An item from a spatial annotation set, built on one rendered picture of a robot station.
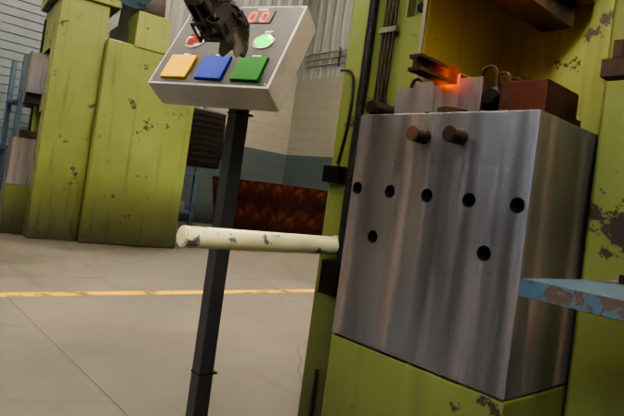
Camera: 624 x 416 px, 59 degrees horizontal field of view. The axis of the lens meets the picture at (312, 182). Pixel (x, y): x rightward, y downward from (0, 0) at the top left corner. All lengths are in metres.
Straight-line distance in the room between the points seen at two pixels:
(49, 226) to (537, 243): 5.14
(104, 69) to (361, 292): 4.86
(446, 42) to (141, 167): 4.64
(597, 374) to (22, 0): 8.63
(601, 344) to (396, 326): 0.34
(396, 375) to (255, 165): 9.64
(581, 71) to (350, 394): 0.94
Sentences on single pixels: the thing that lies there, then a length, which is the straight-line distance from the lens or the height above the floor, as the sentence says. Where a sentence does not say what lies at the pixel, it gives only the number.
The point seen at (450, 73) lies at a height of 1.00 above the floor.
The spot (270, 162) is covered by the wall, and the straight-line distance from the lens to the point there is 10.78.
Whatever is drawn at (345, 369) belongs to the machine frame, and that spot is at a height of 0.41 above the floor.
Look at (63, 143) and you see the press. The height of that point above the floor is 0.91.
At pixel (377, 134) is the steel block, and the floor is 0.87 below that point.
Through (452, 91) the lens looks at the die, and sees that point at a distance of 1.08.
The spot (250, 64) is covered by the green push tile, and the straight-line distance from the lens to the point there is 1.31.
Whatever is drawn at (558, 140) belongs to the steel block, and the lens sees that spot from 0.97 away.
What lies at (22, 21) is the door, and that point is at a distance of 8.99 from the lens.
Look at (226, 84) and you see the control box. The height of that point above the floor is 0.96.
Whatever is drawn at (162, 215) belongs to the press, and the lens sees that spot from 5.86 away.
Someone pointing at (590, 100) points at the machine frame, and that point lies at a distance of 1.48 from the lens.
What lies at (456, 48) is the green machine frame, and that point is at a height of 1.15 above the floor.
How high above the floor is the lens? 0.73
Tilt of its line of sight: 2 degrees up
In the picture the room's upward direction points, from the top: 8 degrees clockwise
